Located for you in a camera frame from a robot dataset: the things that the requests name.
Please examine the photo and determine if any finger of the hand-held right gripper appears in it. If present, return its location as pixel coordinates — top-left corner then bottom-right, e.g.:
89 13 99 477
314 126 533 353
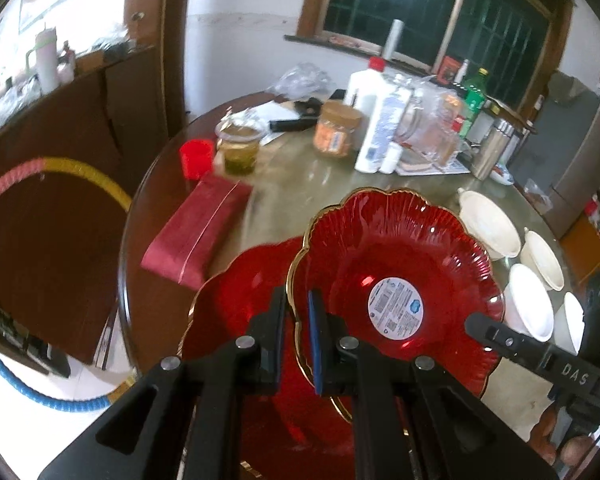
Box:
464 312 600 402

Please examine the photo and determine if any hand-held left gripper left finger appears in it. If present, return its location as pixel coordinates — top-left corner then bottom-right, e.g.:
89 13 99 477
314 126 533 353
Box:
37 287 288 480

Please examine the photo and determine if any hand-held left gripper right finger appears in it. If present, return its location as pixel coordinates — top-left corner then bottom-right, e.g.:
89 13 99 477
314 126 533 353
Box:
307 289 563 480

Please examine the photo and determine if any red scalloped plate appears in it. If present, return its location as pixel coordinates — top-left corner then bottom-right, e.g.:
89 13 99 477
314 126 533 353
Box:
180 237 361 480

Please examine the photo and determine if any large cream disposable bowl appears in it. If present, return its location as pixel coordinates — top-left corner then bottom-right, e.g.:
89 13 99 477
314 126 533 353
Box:
455 187 522 261

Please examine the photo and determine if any red plate with round label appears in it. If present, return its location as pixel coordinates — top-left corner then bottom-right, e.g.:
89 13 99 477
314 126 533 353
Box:
286 187 507 423

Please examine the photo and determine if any person's right hand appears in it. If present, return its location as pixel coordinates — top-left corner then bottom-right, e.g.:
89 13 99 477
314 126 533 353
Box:
532 402 600 467

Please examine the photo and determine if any maroon flat box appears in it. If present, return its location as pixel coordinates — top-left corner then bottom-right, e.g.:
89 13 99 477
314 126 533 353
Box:
141 175 253 291

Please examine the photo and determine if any grey refrigerator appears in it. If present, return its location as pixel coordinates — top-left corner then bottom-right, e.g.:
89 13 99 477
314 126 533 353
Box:
510 72 600 241

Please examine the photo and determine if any stainless steel thermos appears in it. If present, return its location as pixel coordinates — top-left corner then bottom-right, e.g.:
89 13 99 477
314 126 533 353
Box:
472 120 518 181

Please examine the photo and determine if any small white bottle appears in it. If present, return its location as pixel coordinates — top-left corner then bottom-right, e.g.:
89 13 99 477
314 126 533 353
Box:
380 142 403 175

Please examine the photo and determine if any clear plastic cup of tea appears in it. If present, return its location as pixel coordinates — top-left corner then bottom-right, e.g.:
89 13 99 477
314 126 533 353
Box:
215 120 263 177

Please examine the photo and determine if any red plastic cup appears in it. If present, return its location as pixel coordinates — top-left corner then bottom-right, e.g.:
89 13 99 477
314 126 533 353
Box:
180 139 215 181

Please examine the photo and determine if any jar with cork lid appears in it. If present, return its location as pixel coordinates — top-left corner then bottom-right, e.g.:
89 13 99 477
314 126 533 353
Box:
314 101 363 158

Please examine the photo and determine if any clear bottle with pale label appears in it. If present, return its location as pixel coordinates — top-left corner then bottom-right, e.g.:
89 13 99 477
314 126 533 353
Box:
355 85 413 173

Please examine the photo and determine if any black handheld device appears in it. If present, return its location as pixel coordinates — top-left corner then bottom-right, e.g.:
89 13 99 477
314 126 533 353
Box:
270 97 323 133

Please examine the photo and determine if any green plastic bottle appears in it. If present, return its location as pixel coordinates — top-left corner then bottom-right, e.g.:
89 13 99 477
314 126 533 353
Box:
460 68 489 136

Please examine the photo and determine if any white bottle with red cap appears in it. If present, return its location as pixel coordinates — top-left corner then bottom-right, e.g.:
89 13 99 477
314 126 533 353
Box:
347 56 393 113

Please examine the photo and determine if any crumpled clear plastic bag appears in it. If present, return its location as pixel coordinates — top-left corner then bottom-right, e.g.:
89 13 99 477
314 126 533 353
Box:
275 62 333 98

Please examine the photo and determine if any multicoloured hula hoop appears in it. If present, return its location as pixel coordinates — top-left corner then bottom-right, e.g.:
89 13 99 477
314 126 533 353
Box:
0 157 133 413

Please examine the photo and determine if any orange box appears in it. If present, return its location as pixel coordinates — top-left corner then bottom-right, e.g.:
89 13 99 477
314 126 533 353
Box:
440 55 461 83

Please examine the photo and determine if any roll of clear plastic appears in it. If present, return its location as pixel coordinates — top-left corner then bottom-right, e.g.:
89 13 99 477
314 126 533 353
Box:
384 19 406 61

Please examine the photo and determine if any wooden framed window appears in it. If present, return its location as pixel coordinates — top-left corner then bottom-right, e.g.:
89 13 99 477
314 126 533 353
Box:
300 0 573 106

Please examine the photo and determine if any white tumbler with handle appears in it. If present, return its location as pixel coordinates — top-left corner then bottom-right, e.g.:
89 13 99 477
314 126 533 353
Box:
34 27 61 93

